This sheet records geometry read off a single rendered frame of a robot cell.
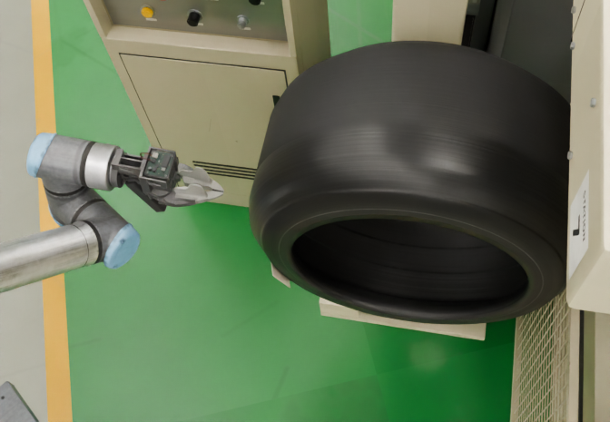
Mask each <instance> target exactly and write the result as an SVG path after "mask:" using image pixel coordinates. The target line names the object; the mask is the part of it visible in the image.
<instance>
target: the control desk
mask: <svg viewBox="0 0 610 422"><path fill-rule="evenodd" d="M84 4H85V6H86V8H87V10H88V12H89V14H90V16H91V18H92V20H93V23H94V25H95V27H96V29H97V32H98V34H99V35H100V37H102V40H103V43H104V46H105V48H106V50H107V52H108V54H109V55H110V57H111V60H112V62H113V65H114V67H115V69H116V71H117V73H118V75H119V77H120V79H121V81H122V83H123V87H124V89H125V91H126V92H127V94H128V96H129V98H130V101H131V103H132V105H133V108H134V110H135V111H136V114H137V116H138V118H139V120H140V122H141V124H142V126H143V129H144V131H145V133H146V135H147V137H148V139H149V141H150V144H151V146H152V147H155V148H161V149H165V150H170V151H176V156H177V157H178V158H179V163H183V164H186V165H188V166H190V167H192V168H193V169H195V168H196V167H199V168H203V169H204V170H205V171H206V172H207V173H208V175H209V177H210V178H211V179H213V180H214V181H216V182H217V183H219V184H220V185H221V187H222V188H223V189H224V193H223V195H222V196H221V197H219V198H217V199H214V200H211V201H209V202H216V203H223V204H230V205H236V206H243V207H249V199H250V195H251V188H252V184H253V181H254V177H255V173H256V170H257V167H258V163H259V159H260V156H261V149H262V145H263V142H264V139H265V135H266V132H267V128H268V124H269V120H270V117H271V113H272V110H273V108H274V106H275V105H276V103H277V101H278V100H279V99H280V97H281V96H282V94H283V93H284V91H285V90H286V88H287V87H288V86H289V85H290V83H291V82H292V81H293V80H294V79H295V78H296V77H298V76H299V75H300V74H302V73H303V72H304V71H306V70H307V69H309V68H310V67H312V66H313V65H314V64H317V63H319V62H321V61H323V60H326V59H328V58H330V57H331V53H330V29H329V15H328V2H327V0H84Z"/></svg>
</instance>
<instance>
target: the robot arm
mask: <svg viewBox="0 0 610 422"><path fill-rule="evenodd" d="M157 150H158V151H157ZM161 151H162V152H161ZM142 153H144V156H137V155H132V154H128V153H127V152H124V150H123V149H121V148H120V147H119V146H116V145H111V144H110V143H101V142H93V141H87V140H83V139H78V138H74V137H68V136H63V135H59V134H57V133H47V132H42V133H40V134H38V135H37V136H36V137H35V138H34V141H33V142H32V144H31V146H30V149H29V152H28V155H27V160H26V169H27V172H28V173H29V175H31V176H33V177H34V178H41V179H42V183H43V186H44V191H45V195H46V199H47V201H48V208H49V211H50V214H51V216H52V217H53V219H54V221H55V222H56V223H57V224H58V225H59V226H61V227H59V228H55V229H51V230H49V231H42V232H38V233H36V234H32V235H28V236H24V237H21V238H18V239H14V240H8V241H4V242H1V243H0V293H3V292H6V291H9V290H14V289H17V288H20V287H23V286H25V285H28V284H31V283H34V282H37V281H40V280H45V279H48V278H51V277H53V276H56V275H59V274H62V273H65V272H67V271H71V270H76V269H79V268H82V267H84V266H91V265H94V264H97V263H100V262H103V264H104V266H105V267H108V268H110V269H117V268H119V267H121V266H122V265H124V264H125V263H126V262H127V261H128V260H130V258H131V257H132V256H133V255H134V253H135V252H136V251H137V249H138V246H139V244H140V235H139V233H138V231H137V230H136V229H135V228H134V227H133V226H132V224H131V223H129V222H128V221H126V220H125V219H124V218H123V217H122V216H121V215H120V214H119V213H118V212H117V211H116V210H115V209H114V208H113V207H111V206H110V205H109V204H108V203H107V202H106V200H105V199H103V198H102V197H101V196H100V195H99V194H98V193H97V192H96V191H95V190H94V189H98V190H104V191H111V190H113V189H114V187H116V188H122V187H123V185H124V184H125V185H126V186H127V187H128V188H129V189H130V190H132V191H133V192H134V193H135V194H136V195H137V196H139V197H140V198H141V199H142V200H143V201H144V202H146V203H147V204H148V205H149V206H150V207H151V208H152V209H153V210H155V211H156V212H163V211H165V210H166V207H167V205H168V206H171V207H185V206H191V205H195V204H197V203H203V202H207V201H211V200H214V199H217V198H219V197H221V196H222V195H223V193H224V189H223V188H222V187H221V185H220V184H219V183H217V182H216V181H214V180H213V179H211V178H210V177H209V175H208V173H207V172H206V171H205V170H204V169H203V168H199V167H196V168H195V169H193V168H192V167H190V166H188V165H186V164H183V163H179V158H178V157H177V156H176V151H170V150H165V149H161V148H155V147H151V146H149V149H148V152H141V153H140V155H141V154H142ZM149 154H150V155H149ZM148 156H149V157H148ZM181 179H182V180H183V183H184V185H185V186H186V187H185V186H182V187H175V186H176V183H177V182H180V181H181ZM205 190H209V191H205Z"/></svg>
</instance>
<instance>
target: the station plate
mask: <svg viewBox="0 0 610 422"><path fill-rule="evenodd" d="M588 203H589V170H588V172H587V174H586V176H585V178H584V180H583V182H582V184H581V186H580V188H579V190H578V192H577V194H576V196H575V198H574V200H573V202H572V204H571V210H570V249H569V279H570V278H571V276H572V275H573V273H574V271H575V270H576V267H577V266H578V264H579V262H580V261H581V259H582V258H583V257H584V255H585V253H586V251H587V249H588Z"/></svg>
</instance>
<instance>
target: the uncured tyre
mask: <svg viewBox="0 0 610 422"><path fill-rule="evenodd" d="M570 117H571V105H570V104H569V103H568V101H567V100H566V99H565V98H564V97H563V96H562V95H561V94H560V93H559V92H557V91H556V90H555V89H554V88H553V87H551V86H550V85H549V84H547V83H546V82H544V81H543V80H541V79H540V78H538V77H536V76H535V75H533V74H531V73H530V72H528V71H526V70H525V69H523V68H521V67H519V66H518V65H516V64H513V63H511V62H509V61H508V60H506V59H503V58H501V57H499V56H496V55H494V54H490V53H487V52H484V51H481V50H478V49H475V48H471V47H467V46H464V45H459V44H449V43H442V42H433V41H396V42H386V43H380V44H371V45H367V46H363V47H360V48H357V49H354V50H351V51H348V52H346V53H343V54H338V55H335V56H332V57H330V58H328V59H326V60H323V61H321V62H319V63H317V64H314V65H313V66H312V67H310V68H309V69H307V70H306V71H304V72H303V73H302V74H300V75H299V76H298V77H296V78H295V79H294V80H293V81H292V82H291V83H290V85H289V86H288V87H287V88H286V90H285V91H284V93H283V94H282V96H281V97H280V99H279V100H278V101H277V103H276V105H275V106H274V108H273V110H272V113H271V117H270V120H269V124H268V128H267V132H266V135H265V139H264V142H263V145H262V149H261V156H260V159H259V163H258V167H257V170H256V173H255V177H254V181H253V184H252V188H251V195H250V199H249V209H250V225H251V230H252V233H253V235H254V237H255V239H256V241H257V242H258V243H259V244H260V246H261V248H262V249H263V251H264V252H265V254H266V255H267V257H268V258H269V260H270V261H271V263H272V264H273V265H274V267H275V268H276V269H277V270H278V271H279V272H280V273H281V274H283V275H284V276H285V277H286V278H288V279H289V280H291V281H292V282H294V283H295V284H297V285H298V286H300V287H302V288H303V289H305V290H307V291H309V292H310V293H312V294H315V295H317V296H319V297H321V298H323V299H326V300H328V301H331V302H333V303H336V304H339V305H341V306H344V307H347V308H350V309H354V310H358V311H361V312H365V313H368V314H372V315H376V316H381V317H385V318H390V319H399V320H405V321H412V322H420V323H430V324H451V325H459V324H479V323H488V322H495V321H500V320H506V319H512V318H516V317H520V316H523V315H526V314H528V313H530V312H532V311H535V310H537V309H540V308H541V307H543V306H545V305H546V304H547V303H548V302H549V301H550V300H552V299H553V298H554V297H556V296H557V295H558V294H559V293H561V292H562V291H563V290H565V289H566V266H567V229H568V192H569V160H568V159H567V154H568V152H569V151H570Z"/></svg>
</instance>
